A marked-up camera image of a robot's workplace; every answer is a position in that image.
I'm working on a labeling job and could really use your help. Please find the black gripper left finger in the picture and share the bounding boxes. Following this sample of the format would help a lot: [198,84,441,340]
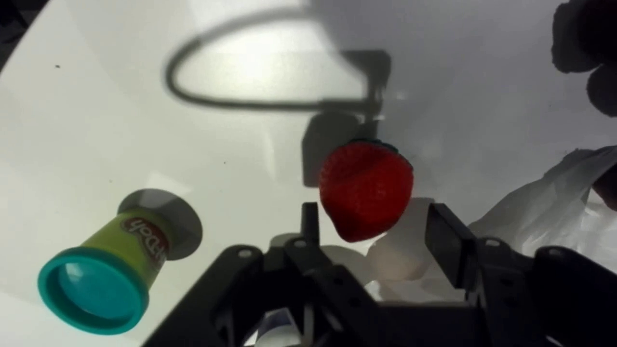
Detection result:
[144,202,385,347]

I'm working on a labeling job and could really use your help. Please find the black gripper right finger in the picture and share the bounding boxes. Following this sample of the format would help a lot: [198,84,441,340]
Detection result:
[387,204,617,347]

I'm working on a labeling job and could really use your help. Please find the small red toy cup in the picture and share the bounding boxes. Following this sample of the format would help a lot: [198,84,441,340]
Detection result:
[318,140,414,242]

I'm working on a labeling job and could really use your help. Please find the teal lid play-doh can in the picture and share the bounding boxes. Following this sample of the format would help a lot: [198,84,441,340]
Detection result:
[36,188,202,335]

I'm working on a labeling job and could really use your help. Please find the white plastic bag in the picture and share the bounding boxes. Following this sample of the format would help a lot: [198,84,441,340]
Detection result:
[351,146,615,302]

